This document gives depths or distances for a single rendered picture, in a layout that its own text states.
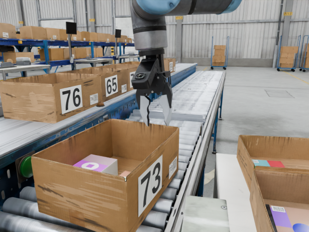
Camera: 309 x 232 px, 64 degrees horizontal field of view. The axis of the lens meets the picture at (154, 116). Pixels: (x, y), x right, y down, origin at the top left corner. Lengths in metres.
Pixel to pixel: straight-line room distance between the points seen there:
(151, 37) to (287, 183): 0.56
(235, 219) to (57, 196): 0.48
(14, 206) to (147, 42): 0.61
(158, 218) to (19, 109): 0.80
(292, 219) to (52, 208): 0.63
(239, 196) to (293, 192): 0.15
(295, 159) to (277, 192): 0.35
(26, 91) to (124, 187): 0.75
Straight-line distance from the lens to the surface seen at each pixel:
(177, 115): 1.61
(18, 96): 1.24
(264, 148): 1.12
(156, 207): 0.79
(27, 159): 0.92
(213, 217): 0.74
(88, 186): 0.64
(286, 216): 0.78
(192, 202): 0.79
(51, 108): 1.13
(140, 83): 0.60
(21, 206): 0.87
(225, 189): 0.87
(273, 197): 0.85
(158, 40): 0.66
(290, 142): 1.14
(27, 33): 7.88
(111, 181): 0.59
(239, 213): 0.78
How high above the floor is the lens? 1.20
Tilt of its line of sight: 16 degrees down
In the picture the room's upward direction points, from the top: straight up
